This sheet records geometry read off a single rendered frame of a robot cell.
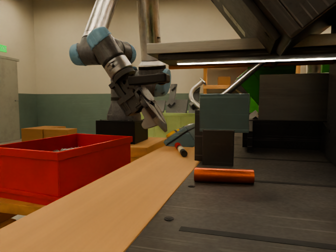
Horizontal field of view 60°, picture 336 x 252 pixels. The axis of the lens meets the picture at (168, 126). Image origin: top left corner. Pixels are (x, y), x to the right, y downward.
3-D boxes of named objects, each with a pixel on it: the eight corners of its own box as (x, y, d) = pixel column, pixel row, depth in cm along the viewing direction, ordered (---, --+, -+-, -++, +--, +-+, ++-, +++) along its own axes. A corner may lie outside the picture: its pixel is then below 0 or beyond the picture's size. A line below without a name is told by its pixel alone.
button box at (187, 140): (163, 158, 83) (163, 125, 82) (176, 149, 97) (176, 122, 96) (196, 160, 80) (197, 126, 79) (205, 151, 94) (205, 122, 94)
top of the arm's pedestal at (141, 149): (72, 154, 120) (72, 144, 119) (107, 143, 150) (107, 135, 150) (147, 157, 112) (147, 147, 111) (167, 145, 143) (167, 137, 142)
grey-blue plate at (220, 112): (198, 164, 58) (199, 93, 57) (200, 162, 60) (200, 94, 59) (247, 167, 55) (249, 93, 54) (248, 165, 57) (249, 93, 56)
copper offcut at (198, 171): (193, 183, 45) (193, 169, 45) (194, 179, 47) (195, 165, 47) (254, 185, 43) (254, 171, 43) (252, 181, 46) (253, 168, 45)
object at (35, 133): (19, 149, 630) (19, 128, 626) (45, 143, 708) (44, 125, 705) (68, 151, 599) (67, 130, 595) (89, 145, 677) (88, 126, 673)
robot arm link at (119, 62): (129, 57, 89) (118, 52, 82) (137, 69, 89) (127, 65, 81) (111, 71, 91) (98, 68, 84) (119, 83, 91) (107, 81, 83)
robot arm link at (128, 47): (109, 44, 104) (92, 39, 93) (138, 42, 100) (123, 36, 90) (109, 66, 105) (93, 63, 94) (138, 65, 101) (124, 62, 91)
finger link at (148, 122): (153, 140, 85) (136, 114, 86) (169, 129, 84) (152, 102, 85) (150, 141, 82) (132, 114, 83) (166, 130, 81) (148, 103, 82)
